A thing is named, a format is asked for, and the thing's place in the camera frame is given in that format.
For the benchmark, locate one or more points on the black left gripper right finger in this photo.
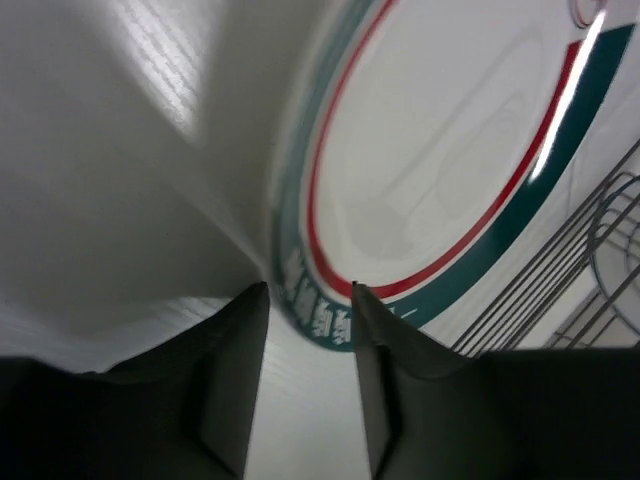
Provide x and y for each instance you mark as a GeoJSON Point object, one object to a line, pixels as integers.
{"type": "Point", "coordinates": [431, 413]}

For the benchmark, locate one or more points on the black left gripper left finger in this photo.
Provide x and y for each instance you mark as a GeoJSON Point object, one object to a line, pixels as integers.
{"type": "Point", "coordinates": [181, 410]}

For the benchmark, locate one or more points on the green red rimmed plate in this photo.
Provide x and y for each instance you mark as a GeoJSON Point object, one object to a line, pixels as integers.
{"type": "Point", "coordinates": [424, 138]}

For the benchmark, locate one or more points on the grey wire dish rack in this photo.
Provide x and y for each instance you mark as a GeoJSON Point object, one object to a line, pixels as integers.
{"type": "Point", "coordinates": [530, 296]}

